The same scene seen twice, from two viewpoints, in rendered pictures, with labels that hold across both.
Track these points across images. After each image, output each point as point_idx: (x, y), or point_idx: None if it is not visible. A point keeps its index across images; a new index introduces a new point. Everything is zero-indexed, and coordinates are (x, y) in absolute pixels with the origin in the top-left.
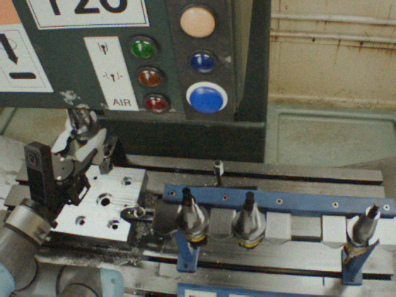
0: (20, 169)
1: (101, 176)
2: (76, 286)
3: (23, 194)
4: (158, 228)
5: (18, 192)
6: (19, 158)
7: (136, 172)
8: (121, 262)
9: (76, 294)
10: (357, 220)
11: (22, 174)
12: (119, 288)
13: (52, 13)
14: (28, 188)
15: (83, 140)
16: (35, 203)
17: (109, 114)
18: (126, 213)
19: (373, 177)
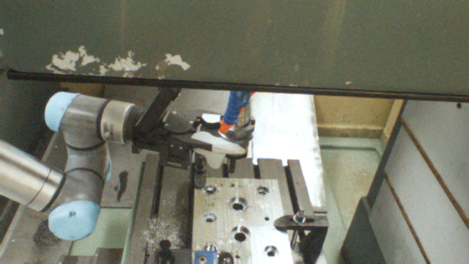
0: (270, 158)
1: (270, 224)
2: (58, 176)
3: (242, 169)
4: (154, 254)
5: (243, 164)
6: (303, 166)
7: (286, 259)
8: None
9: (45, 174)
10: None
11: (265, 162)
12: (73, 228)
13: None
14: (250, 171)
15: (218, 133)
16: (134, 113)
17: (371, 218)
18: (224, 257)
19: None
